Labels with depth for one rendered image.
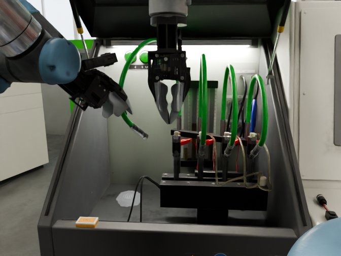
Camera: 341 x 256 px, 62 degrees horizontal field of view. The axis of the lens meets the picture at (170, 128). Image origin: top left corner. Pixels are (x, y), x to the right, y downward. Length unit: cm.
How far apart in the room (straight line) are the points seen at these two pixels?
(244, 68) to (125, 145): 59
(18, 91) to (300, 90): 322
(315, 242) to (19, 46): 44
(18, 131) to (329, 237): 367
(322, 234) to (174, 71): 41
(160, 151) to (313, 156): 60
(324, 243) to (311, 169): 81
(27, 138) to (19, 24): 340
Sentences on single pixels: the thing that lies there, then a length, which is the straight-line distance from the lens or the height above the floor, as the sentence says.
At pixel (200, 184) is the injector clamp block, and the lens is 94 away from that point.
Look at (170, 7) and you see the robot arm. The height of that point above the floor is 146.
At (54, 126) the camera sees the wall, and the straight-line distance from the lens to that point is 583.
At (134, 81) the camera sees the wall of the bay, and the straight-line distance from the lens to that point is 120.
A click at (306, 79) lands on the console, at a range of 100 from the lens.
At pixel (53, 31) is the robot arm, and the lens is 68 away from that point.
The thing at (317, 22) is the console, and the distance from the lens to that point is 106.
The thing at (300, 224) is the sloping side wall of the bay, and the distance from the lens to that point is 81.
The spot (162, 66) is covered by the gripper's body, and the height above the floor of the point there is 135.
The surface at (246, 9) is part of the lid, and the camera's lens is 109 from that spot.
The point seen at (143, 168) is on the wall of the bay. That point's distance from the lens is 128.
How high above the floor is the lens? 136
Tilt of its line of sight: 13 degrees down
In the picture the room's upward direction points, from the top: straight up
